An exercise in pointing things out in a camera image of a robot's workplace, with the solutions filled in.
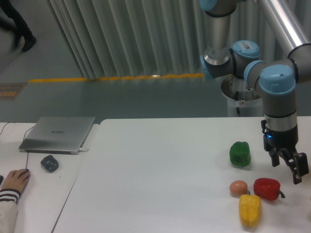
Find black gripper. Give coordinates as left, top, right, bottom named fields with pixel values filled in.
left=261, top=120, right=309, bottom=184

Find white striped sleeve forearm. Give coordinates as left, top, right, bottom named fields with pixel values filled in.
left=0, top=189, right=20, bottom=233

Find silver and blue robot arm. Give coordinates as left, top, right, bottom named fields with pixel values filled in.
left=200, top=0, right=311, bottom=184

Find person's bare hand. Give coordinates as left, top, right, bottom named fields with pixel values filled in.
left=1, top=169, right=31, bottom=194

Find red bell pepper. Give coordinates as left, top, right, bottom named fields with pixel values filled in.
left=253, top=178, right=285, bottom=201

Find green bell pepper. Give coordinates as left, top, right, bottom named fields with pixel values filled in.
left=229, top=141, right=251, bottom=167

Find brown egg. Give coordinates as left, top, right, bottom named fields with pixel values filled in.
left=229, top=180, right=248, bottom=196

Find yellow bell pepper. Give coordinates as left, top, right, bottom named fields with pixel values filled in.
left=239, top=192, right=262, bottom=228

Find grey pleated curtain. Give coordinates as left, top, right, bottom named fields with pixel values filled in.
left=46, top=0, right=212, bottom=80

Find silver closed laptop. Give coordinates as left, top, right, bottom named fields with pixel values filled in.
left=19, top=116, right=95, bottom=155

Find walking person's dark legs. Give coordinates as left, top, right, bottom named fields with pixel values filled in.
left=0, top=0, right=36, bottom=52

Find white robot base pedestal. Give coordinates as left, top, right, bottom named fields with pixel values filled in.
left=221, top=75, right=263, bottom=117

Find black cable at pedestal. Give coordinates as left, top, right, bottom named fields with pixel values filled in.
left=234, top=91, right=241, bottom=116

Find grey mouse cable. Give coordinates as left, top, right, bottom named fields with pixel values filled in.
left=0, top=122, right=36, bottom=170

